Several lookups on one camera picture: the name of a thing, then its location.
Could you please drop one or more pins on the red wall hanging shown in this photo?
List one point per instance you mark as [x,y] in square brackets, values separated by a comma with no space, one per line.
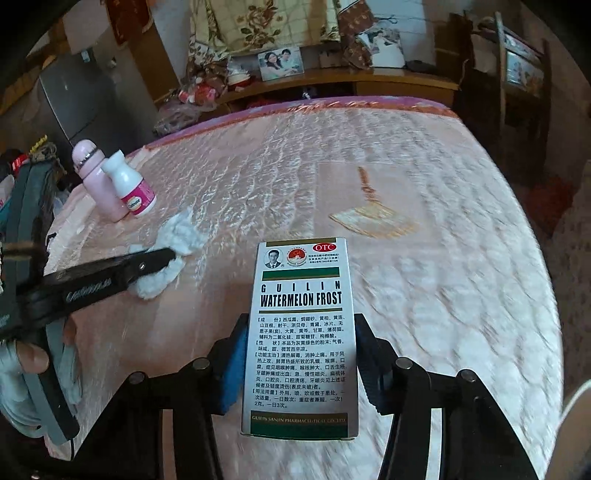
[134,18]

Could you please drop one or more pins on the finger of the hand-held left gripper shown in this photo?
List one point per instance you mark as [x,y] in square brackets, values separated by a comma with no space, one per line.
[92,293]
[152,257]

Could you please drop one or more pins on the white bin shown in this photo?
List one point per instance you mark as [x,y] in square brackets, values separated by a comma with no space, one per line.
[579,424]

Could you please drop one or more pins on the person's left hand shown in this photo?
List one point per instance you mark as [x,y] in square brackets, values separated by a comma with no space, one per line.
[32,357]

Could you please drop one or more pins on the red bag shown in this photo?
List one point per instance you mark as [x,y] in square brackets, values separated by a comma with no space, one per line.
[554,198]

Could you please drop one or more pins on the grey refrigerator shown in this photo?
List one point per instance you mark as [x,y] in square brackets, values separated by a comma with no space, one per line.
[74,101]

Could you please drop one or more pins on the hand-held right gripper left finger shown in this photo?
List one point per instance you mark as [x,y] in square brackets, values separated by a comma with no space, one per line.
[233,369]

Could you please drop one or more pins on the dark wooden rack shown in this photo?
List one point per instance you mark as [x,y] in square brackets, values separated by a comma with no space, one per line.
[508,92]

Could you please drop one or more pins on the wooden headboard shelf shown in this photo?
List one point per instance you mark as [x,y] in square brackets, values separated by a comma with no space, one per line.
[369,83]

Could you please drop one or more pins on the brown patterned cloth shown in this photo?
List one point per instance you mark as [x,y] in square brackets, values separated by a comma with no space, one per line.
[358,32]

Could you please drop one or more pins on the framed couple photo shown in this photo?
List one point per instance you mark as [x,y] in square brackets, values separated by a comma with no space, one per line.
[279,64]

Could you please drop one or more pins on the white pill bottle pink label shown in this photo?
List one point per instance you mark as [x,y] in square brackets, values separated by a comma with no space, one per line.
[131,187]

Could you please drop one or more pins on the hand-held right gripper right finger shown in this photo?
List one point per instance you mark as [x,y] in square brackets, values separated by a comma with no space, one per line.
[378,364]

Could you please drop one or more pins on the white tissue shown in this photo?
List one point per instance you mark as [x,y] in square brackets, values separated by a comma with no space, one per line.
[175,230]

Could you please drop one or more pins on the pink thermos bottle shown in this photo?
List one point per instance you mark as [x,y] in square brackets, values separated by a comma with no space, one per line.
[97,180]

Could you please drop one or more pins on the green white medicine box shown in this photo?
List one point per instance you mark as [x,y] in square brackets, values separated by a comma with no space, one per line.
[300,332]

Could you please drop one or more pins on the yellow floral curtain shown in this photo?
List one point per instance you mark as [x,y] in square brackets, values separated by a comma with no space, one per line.
[258,23]

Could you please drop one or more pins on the wedding photo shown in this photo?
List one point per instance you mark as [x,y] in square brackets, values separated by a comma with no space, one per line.
[385,44]

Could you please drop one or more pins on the floral cloth bundle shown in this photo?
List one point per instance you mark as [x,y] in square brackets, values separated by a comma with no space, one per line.
[205,78]

